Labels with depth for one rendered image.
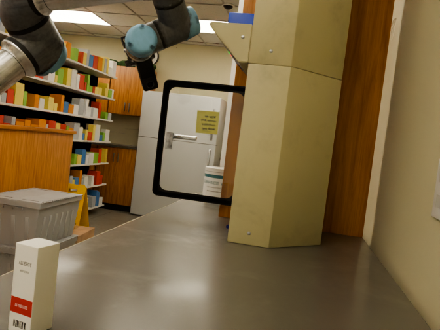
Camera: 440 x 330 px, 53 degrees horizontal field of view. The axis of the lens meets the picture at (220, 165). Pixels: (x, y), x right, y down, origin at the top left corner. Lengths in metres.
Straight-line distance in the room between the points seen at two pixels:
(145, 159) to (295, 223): 5.27
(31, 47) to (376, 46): 1.04
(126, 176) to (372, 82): 5.41
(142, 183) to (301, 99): 5.35
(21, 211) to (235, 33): 2.37
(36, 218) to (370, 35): 2.41
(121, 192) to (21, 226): 3.54
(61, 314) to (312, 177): 0.79
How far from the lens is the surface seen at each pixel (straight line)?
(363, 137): 1.53
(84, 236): 4.03
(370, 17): 1.59
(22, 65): 1.28
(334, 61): 1.28
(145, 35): 1.12
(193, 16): 1.16
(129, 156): 6.62
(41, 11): 1.23
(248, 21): 1.42
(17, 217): 3.30
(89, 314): 0.67
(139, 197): 6.46
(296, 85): 1.18
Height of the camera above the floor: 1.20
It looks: 3 degrees down
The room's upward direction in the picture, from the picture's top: 7 degrees clockwise
